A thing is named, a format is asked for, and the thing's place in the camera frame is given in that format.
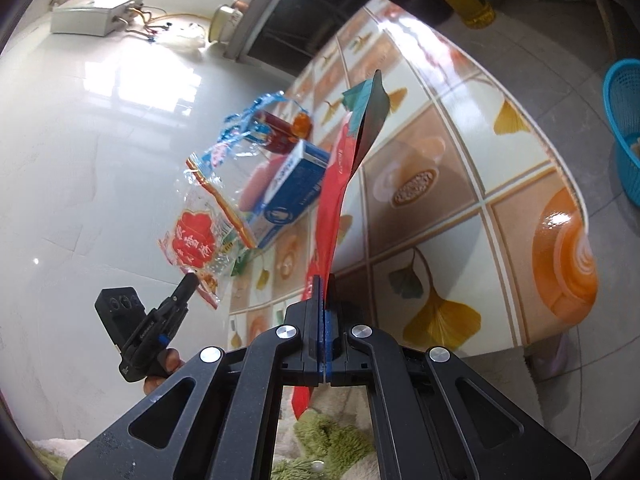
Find blue plastic wrapper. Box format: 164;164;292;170
215;91;301;161

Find green fleece cloth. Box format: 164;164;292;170
272;407;376;480

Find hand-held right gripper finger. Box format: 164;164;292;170
62;274;326;480
325;280;588;480

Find person's left hand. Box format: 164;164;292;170
142;347;181;398

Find ginkgo print tablecloth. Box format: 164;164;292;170
227;0;601;361

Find white plastic bag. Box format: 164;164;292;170
165;22;208;53

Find yellow hose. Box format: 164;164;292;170
145;7;211;36

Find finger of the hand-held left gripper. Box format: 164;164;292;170
167;272;198;311

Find blue plastic basket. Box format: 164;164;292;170
602;58;640;196

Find white water heater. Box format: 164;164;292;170
51;0;146;37

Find red printed packet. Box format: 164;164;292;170
257;112;297;156

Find clear red-print plastic bag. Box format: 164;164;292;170
157;152;261;311

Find red snack bag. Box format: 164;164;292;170
292;70;392;421

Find blue box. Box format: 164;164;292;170
250;140;332;250

